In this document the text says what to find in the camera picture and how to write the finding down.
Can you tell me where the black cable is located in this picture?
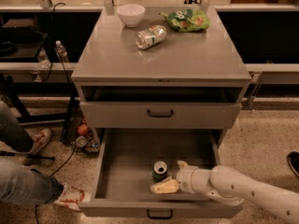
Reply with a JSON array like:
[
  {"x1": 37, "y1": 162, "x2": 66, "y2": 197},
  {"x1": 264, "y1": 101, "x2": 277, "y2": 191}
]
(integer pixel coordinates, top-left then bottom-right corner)
[{"x1": 34, "y1": 2, "x2": 78, "y2": 224}]

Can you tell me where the black shoe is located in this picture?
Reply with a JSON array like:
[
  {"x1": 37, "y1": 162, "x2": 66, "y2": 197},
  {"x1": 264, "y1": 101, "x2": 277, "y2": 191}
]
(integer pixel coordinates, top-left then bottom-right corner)
[{"x1": 288, "y1": 151, "x2": 299, "y2": 177}]

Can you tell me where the green chip bag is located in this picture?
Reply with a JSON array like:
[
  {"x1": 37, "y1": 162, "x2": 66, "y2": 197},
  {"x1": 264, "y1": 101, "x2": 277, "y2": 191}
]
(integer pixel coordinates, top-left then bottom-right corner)
[{"x1": 159, "y1": 8, "x2": 210, "y2": 33}]

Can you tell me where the white orange sneaker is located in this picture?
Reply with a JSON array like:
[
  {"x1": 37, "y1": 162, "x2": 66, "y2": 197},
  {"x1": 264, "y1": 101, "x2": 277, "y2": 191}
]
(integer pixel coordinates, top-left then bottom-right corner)
[
  {"x1": 54, "y1": 184, "x2": 91, "y2": 212},
  {"x1": 20, "y1": 128, "x2": 52, "y2": 166}
]

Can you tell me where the black wire basket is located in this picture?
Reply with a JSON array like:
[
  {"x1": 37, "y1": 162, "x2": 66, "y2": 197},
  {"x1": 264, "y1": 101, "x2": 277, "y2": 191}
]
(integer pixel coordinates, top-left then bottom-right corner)
[{"x1": 61, "y1": 99, "x2": 99, "y2": 155}]

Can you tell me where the black side table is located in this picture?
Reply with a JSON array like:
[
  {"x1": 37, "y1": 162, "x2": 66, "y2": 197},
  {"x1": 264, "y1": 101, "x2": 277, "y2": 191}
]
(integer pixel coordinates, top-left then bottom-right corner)
[{"x1": 0, "y1": 16, "x2": 78, "y2": 126}]

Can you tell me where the clear water bottle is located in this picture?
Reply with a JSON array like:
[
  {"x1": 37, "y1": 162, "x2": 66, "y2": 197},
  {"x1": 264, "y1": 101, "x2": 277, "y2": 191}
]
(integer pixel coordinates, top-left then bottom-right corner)
[{"x1": 55, "y1": 40, "x2": 69, "y2": 63}]

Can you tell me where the open grey bottom drawer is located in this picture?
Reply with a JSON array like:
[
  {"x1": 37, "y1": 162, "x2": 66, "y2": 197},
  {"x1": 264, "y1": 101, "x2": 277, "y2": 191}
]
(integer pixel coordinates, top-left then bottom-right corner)
[{"x1": 80, "y1": 129, "x2": 242, "y2": 219}]

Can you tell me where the white bowl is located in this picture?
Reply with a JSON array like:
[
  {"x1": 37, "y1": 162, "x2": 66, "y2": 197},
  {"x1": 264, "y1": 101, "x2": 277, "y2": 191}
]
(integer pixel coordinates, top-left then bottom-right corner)
[{"x1": 117, "y1": 4, "x2": 145, "y2": 27}]

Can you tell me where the white orange sneaker front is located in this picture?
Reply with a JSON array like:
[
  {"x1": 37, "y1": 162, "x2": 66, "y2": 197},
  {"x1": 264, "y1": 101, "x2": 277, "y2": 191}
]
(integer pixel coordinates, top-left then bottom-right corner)
[{"x1": 54, "y1": 184, "x2": 91, "y2": 212}]

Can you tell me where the silver soda can lying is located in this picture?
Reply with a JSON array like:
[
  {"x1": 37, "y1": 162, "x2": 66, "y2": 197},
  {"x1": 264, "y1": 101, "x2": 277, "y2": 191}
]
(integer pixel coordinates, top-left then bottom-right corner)
[{"x1": 135, "y1": 25, "x2": 167, "y2": 49}]

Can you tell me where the closed grey middle drawer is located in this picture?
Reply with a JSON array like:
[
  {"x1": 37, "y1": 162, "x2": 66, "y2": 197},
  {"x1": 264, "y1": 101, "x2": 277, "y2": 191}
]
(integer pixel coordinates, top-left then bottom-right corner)
[{"x1": 80, "y1": 102, "x2": 241, "y2": 129}]

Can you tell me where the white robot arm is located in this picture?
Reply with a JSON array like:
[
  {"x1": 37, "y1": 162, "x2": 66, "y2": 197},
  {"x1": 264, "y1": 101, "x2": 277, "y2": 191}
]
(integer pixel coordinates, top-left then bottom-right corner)
[{"x1": 150, "y1": 161, "x2": 299, "y2": 224}]

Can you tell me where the orange fruit in basket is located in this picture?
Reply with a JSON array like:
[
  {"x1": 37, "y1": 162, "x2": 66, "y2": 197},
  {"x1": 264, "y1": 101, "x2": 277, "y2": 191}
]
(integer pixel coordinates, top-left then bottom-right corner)
[{"x1": 78, "y1": 124, "x2": 90, "y2": 136}]

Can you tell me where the person leg in jeans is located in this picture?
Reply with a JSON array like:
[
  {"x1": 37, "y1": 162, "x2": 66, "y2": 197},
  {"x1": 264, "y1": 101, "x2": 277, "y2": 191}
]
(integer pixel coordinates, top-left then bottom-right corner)
[
  {"x1": 0, "y1": 158, "x2": 64, "y2": 205},
  {"x1": 0, "y1": 101, "x2": 33, "y2": 153}
]

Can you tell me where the grey drawer cabinet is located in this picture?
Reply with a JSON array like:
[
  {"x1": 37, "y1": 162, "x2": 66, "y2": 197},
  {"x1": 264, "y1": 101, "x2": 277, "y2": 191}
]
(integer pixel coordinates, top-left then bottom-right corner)
[{"x1": 72, "y1": 8, "x2": 250, "y2": 142}]

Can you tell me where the person leg in jeans upper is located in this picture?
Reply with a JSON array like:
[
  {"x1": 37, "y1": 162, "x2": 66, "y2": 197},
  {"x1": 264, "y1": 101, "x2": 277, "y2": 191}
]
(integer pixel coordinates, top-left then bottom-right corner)
[{"x1": 0, "y1": 101, "x2": 33, "y2": 153}]

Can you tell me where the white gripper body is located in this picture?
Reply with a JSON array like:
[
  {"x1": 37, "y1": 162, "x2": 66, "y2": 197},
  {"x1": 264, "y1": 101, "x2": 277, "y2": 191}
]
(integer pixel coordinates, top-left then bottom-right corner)
[{"x1": 177, "y1": 166, "x2": 213, "y2": 194}]

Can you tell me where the green soda can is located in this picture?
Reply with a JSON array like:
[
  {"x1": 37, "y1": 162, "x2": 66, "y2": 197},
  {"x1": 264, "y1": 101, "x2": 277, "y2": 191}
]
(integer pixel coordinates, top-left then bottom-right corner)
[{"x1": 152, "y1": 161, "x2": 168, "y2": 182}]

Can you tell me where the white orange sneaker back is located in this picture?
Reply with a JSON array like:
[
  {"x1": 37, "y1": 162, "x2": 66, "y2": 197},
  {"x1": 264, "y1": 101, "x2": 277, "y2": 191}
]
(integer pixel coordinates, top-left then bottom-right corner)
[{"x1": 20, "y1": 128, "x2": 52, "y2": 166}]

